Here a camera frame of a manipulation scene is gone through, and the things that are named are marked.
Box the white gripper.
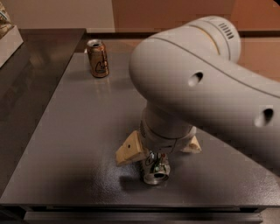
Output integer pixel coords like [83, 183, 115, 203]
[115, 108, 202, 166]

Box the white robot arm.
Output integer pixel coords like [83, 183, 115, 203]
[129, 16, 280, 173]

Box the white green 7up can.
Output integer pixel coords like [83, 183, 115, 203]
[140, 151, 171, 186]

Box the white box at left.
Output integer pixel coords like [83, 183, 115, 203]
[0, 2, 25, 68]

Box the gold brown soda can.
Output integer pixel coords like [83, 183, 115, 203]
[87, 39, 109, 78]

